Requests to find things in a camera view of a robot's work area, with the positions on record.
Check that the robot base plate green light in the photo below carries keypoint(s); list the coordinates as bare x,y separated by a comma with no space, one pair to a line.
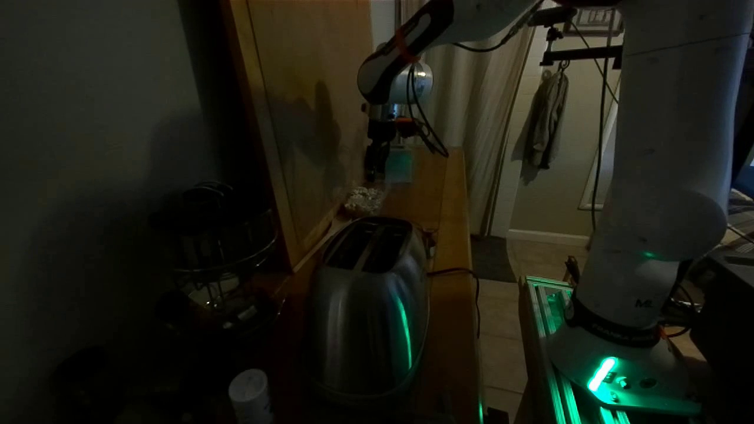
621,377

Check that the stainless steel toaster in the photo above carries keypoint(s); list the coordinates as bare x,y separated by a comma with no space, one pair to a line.
369,314

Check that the white plastic bottle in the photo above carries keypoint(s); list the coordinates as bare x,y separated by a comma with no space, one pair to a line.
250,396

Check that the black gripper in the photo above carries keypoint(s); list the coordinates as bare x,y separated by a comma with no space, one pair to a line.
380,150

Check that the large wooden board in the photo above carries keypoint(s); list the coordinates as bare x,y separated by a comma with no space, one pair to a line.
308,119

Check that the teal tissue box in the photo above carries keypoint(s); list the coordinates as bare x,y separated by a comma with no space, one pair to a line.
402,168

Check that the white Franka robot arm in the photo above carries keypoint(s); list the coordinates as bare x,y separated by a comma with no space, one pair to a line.
668,155

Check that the clear container of white objects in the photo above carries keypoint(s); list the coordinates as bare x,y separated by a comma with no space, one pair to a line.
365,199

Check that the black metal stand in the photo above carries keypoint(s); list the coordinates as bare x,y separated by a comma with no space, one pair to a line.
581,52

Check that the hanging grey cloth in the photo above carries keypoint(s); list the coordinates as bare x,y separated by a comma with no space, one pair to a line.
544,126

